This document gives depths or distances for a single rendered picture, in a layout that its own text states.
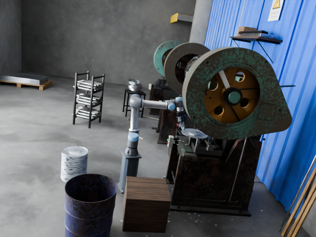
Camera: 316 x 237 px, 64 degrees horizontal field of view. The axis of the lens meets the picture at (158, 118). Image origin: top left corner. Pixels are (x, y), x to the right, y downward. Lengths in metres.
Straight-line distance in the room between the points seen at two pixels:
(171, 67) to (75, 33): 5.88
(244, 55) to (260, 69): 0.20
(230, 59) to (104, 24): 7.31
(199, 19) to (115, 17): 2.95
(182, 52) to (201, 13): 3.91
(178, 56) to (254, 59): 1.82
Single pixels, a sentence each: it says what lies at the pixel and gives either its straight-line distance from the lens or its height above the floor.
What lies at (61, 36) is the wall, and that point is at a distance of 9.49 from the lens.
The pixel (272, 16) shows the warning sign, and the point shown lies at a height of 2.28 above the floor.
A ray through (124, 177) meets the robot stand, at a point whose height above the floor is 0.19.
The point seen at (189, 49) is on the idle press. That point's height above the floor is 1.63.
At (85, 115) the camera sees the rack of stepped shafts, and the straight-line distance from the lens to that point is 4.80.
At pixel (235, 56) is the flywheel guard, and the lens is 2.26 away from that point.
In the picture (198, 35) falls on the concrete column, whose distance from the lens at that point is 7.73.
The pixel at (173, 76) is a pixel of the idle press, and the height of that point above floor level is 1.20.
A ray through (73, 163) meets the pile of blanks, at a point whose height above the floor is 0.26.
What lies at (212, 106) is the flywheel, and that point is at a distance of 2.35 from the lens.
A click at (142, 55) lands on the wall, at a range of 9.20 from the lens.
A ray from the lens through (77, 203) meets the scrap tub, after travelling 2.09.
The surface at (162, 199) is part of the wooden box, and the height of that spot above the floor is 0.35.
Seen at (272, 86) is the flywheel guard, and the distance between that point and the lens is 2.44.
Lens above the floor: 1.70
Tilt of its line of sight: 17 degrees down
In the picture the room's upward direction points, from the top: 9 degrees clockwise
